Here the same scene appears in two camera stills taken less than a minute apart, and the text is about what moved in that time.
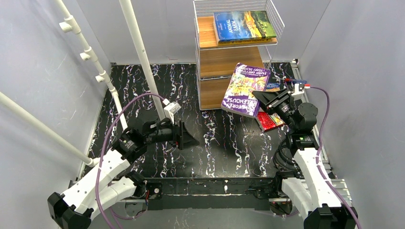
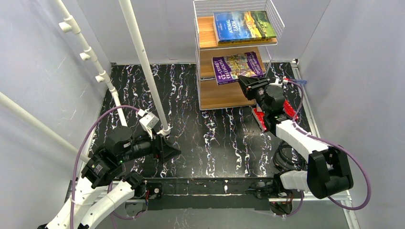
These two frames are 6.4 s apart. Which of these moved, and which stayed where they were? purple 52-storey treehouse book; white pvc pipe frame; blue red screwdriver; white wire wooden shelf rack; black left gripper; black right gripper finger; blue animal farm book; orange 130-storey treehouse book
Moved: purple 52-storey treehouse book; black left gripper; black right gripper finger
Stayed: orange 130-storey treehouse book; white wire wooden shelf rack; blue red screwdriver; white pvc pipe frame; blue animal farm book
